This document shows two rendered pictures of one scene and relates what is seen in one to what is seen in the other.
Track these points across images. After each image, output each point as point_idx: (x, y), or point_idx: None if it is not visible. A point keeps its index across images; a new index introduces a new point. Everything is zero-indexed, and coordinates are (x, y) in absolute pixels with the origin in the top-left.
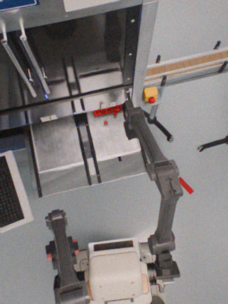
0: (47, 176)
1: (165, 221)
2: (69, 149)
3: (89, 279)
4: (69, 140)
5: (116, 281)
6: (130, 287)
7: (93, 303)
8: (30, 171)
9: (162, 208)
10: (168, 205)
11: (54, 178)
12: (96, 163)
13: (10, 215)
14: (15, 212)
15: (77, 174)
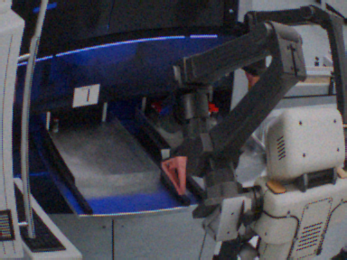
0: (90, 192)
1: (342, 66)
2: (121, 165)
3: (283, 116)
4: (118, 154)
5: (318, 114)
6: (334, 132)
7: (285, 194)
8: (60, 185)
9: (334, 46)
10: (337, 34)
11: (107, 197)
12: (190, 176)
13: (42, 237)
14: (49, 237)
15: (152, 194)
